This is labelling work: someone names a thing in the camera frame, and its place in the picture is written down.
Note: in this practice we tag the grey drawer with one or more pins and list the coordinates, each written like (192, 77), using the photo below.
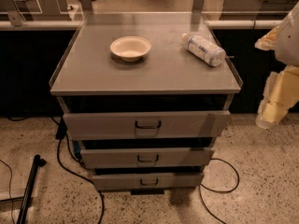
(145, 125)
(146, 157)
(147, 181)

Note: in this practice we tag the grey bottom drawer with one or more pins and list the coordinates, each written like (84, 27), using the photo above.
(147, 181)

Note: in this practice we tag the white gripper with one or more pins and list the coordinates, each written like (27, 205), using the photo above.
(288, 43)

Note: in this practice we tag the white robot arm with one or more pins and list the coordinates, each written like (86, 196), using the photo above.
(287, 46)

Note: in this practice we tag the grey top drawer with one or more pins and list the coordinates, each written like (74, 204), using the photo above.
(145, 125)

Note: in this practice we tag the white paper bowl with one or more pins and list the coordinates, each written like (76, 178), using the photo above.
(130, 48)

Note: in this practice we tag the black metal stand leg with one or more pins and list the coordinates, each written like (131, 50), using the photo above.
(37, 162)

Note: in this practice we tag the white horizontal rail pipe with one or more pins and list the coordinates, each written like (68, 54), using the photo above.
(73, 25)

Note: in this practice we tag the grey drawer cabinet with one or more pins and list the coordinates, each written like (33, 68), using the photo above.
(91, 79)

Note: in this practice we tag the clear plastic water bottle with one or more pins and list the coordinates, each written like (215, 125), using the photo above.
(207, 51)

